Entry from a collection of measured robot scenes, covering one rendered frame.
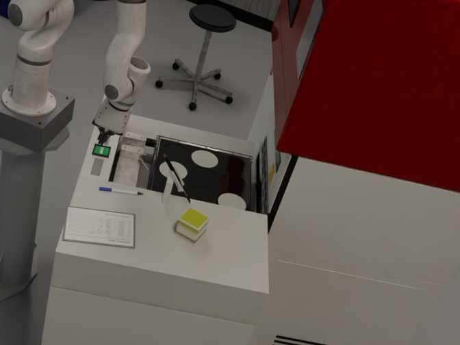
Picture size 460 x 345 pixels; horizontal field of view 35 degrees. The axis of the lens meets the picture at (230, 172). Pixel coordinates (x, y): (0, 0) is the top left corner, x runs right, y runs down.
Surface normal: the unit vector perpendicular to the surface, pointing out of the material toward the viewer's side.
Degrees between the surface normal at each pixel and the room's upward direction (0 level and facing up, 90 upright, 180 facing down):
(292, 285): 90
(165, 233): 0
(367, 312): 90
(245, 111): 0
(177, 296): 90
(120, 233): 0
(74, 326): 90
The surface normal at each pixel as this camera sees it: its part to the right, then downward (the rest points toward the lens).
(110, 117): -0.06, 0.61
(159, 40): 0.25, -0.76
